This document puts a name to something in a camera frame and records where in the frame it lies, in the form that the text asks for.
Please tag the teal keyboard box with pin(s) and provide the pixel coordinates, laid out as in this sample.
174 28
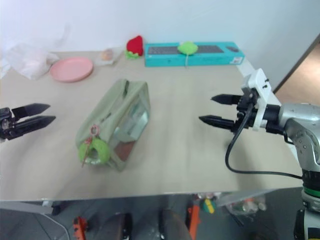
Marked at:
192 56

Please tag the pink plate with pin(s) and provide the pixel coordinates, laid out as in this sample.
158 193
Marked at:
71 69

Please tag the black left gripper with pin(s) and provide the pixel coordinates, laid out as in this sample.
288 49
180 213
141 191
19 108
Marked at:
5 123

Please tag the red crochet strawberry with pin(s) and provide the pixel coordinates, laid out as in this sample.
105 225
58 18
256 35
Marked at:
135 47

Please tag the green keychain with pink ring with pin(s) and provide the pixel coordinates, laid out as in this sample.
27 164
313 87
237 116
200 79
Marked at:
96 150

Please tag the orange and black tool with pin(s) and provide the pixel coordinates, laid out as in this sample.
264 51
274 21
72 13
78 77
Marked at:
80 226

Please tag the white plastic bag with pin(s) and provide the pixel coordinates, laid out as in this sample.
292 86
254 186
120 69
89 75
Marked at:
27 60

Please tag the green yellow toy block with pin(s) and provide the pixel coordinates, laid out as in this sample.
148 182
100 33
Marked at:
209 205

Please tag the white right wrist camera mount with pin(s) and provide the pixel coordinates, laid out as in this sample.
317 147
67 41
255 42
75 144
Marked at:
260 93

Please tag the dark rounded robot foot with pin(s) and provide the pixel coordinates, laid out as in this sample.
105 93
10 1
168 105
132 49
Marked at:
175 225

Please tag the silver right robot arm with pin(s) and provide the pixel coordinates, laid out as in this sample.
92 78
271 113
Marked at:
300 140

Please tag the orange clamp tool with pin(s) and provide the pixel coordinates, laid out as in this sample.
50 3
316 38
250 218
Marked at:
194 217

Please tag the green transparent pouch bag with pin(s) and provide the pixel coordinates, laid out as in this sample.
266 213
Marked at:
117 117

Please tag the clear packaged snack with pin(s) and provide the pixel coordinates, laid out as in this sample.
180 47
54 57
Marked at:
108 56

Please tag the clear plastic bag of items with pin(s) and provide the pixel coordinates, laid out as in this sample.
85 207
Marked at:
243 202

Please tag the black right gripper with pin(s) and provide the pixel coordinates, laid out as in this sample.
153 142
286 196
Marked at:
245 112

